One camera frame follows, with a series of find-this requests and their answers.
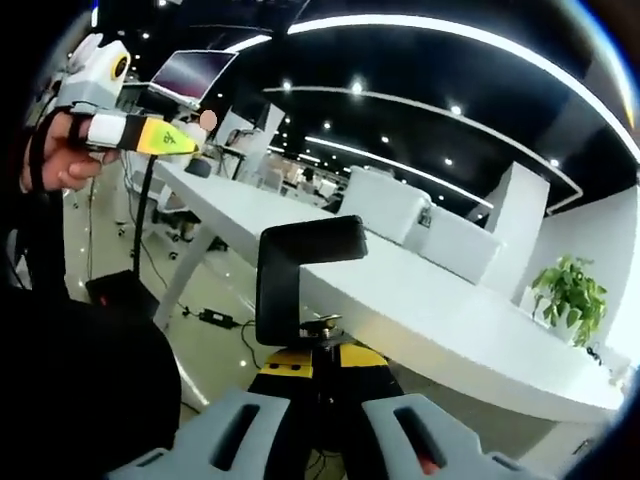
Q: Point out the person's left hand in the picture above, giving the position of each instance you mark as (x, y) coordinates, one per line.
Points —
(65, 160)

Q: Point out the small black desk object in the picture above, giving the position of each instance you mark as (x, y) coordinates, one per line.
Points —
(200, 167)

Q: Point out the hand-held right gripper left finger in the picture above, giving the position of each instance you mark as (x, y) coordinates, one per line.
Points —
(280, 395)

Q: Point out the black power adapter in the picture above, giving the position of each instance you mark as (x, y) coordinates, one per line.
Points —
(216, 317)

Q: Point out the black clamp fixture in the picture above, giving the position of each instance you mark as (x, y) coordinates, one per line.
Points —
(277, 280)

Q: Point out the silver laptop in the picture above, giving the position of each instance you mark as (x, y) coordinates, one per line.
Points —
(192, 72)

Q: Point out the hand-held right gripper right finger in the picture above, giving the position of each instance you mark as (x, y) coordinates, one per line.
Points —
(370, 390)

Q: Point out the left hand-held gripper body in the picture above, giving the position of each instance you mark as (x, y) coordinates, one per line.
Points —
(95, 75)

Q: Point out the green potted plant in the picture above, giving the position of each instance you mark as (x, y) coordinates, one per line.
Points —
(570, 300)

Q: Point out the white desk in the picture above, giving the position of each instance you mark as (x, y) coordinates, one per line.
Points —
(425, 310)

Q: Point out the white mesh office chair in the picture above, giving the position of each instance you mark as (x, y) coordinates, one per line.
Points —
(172, 210)

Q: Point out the white storage box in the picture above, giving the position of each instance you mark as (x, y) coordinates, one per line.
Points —
(465, 245)
(385, 205)

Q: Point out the person's leg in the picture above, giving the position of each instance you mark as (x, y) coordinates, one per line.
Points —
(90, 380)

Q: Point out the black floor stand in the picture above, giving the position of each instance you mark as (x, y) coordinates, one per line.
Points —
(120, 292)

